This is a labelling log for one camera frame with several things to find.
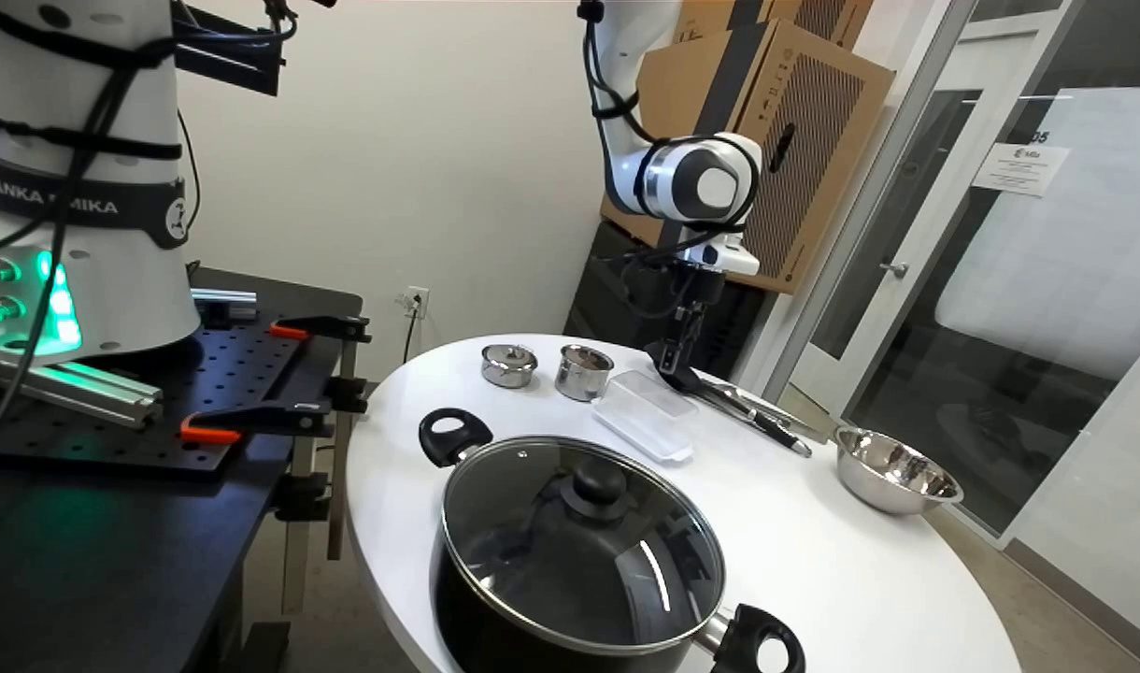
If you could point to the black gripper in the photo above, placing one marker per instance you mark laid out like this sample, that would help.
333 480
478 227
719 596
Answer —
681 294

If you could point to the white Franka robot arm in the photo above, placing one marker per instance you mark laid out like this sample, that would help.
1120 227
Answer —
691 173

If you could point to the large cardboard box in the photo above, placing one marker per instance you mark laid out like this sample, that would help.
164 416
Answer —
815 163

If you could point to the small cardboard box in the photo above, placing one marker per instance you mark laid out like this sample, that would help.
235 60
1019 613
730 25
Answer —
820 16

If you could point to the black spatula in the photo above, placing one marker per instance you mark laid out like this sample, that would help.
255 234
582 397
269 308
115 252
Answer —
730 405

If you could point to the steel tongs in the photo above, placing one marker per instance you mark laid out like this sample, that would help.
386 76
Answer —
756 400

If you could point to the tall steel cup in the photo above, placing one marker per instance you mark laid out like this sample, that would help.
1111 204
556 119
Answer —
585 375

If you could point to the short steel cup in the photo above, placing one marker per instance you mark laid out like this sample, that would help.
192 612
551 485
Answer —
511 362

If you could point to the glass pot lid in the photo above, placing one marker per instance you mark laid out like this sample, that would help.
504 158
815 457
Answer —
556 547

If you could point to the steel mixing bowl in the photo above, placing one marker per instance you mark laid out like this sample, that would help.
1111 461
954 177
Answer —
899 477

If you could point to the black cooking pot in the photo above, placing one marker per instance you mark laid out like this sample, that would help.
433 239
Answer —
468 623

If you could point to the black clamp orange tip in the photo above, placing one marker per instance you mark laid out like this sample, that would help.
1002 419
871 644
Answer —
269 419
326 325

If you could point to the paper sign on glass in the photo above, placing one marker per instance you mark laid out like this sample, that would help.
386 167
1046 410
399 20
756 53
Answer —
1020 168

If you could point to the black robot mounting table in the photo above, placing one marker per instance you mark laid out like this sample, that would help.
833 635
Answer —
95 562

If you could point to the glass door white frame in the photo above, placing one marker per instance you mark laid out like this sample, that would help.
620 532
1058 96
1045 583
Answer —
924 295

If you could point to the white wall outlet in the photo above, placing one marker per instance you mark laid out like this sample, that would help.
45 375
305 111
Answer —
417 295

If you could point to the black box on mount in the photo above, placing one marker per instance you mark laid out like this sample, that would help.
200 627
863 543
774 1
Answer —
227 50

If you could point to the aluminium rail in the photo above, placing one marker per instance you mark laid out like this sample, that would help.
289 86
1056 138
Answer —
83 385

